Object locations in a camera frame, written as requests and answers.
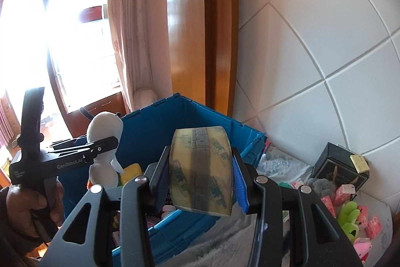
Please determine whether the light green frog plush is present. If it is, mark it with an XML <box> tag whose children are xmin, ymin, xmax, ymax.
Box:
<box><xmin>336</xmin><ymin>201</ymin><xmax>360</xmax><ymax>242</ymax></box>

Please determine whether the grey plush toy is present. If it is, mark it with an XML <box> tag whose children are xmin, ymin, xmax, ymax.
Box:
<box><xmin>308</xmin><ymin>178</ymin><xmax>336</xmax><ymax>199</ymax></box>

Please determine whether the yellow sticky note pad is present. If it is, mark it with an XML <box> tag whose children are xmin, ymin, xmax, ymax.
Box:
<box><xmin>350</xmin><ymin>154</ymin><xmax>370</xmax><ymax>174</ymax></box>

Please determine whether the person's left hand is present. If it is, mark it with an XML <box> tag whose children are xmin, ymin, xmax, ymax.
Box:
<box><xmin>5</xmin><ymin>182</ymin><xmax>66</xmax><ymax>244</ymax></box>

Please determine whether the blue plastic crate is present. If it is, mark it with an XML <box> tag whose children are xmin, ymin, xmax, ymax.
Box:
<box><xmin>56</xmin><ymin>93</ymin><xmax>268</xmax><ymax>267</ymax></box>

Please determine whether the pink carton box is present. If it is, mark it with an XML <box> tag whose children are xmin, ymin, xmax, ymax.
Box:
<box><xmin>334</xmin><ymin>185</ymin><xmax>355</xmax><ymax>205</ymax></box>

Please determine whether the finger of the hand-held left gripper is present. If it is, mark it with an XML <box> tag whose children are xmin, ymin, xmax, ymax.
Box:
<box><xmin>47</xmin><ymin>139</ymin><xmax>94</xmax><ymax>152</ymax></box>
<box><xmin>82</xmin><ymin>136</ymin><xmax>120</xmax><ymax>164</ymax></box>

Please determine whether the pale pink curtain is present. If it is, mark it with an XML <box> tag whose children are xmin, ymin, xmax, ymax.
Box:
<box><xmin>106</xmin><ymin>0</ymin><xmax>174</xmax><ymax>114</ymax></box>

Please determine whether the pink pig plush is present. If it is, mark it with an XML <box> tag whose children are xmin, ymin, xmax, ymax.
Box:
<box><xmin>353</xmin><ymin>237</ymin><xmax>374</xmax><ymax>259</ymax></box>

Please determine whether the white padded headboard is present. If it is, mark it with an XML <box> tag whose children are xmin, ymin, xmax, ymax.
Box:
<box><xmin>233</xmin><ymin>0</ymin><xmax>400</xmax><ymax>161</ymax></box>

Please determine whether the light blue printed bed sheet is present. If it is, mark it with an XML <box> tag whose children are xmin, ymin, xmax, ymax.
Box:
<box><xmin>215</xmin><ymin>145</ymin><xmax>394</xmax><ymax>267</ymax></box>

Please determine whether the pale pink cushion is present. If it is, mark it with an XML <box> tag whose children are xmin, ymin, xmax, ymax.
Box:
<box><xmin>134</xmin><ymin>89</ymin><xmax>157</xmax><ymax>113</ymax></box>

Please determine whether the packing tape roll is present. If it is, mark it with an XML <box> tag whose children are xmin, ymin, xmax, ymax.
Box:
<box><xmin>169</xmin><ymin>126</ymin><xmax>235</xmax><ymax>217</ymax></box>

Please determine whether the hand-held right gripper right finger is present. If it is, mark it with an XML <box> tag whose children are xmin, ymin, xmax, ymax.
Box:
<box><xmin>231</xmin><ymin>148</ymin><xmax>365</xmax><ymax>267</ymax></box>

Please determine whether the yellow plush toy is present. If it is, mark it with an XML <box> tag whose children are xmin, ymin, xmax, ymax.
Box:
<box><xmin>120</xmin><ymin>163</ymin><xmax>144</xmax><ymax>186</ymax></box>

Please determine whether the window with wooden frame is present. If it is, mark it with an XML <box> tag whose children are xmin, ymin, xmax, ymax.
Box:
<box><xmin>0</xmin><ymin>0</ymin><xmax>126</xmax><ymax>130</ymax></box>

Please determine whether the wooden headboard post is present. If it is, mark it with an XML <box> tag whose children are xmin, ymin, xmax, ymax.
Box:
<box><xmin>167</xmin><ymin>0</ymin><xmax>240</xmax><ymax>117</ymax></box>

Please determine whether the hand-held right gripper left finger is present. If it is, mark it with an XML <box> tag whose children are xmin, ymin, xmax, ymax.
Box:
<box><xmin>44</xmin><ymin>145</ymin><xmax>171</xmax><ymax>267</ymax></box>

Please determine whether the black gift box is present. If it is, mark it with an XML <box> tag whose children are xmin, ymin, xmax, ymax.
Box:
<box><xmin>312</xmin><ymin>142</ymin><xmax>371</xmax><ymax>192</ymax></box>

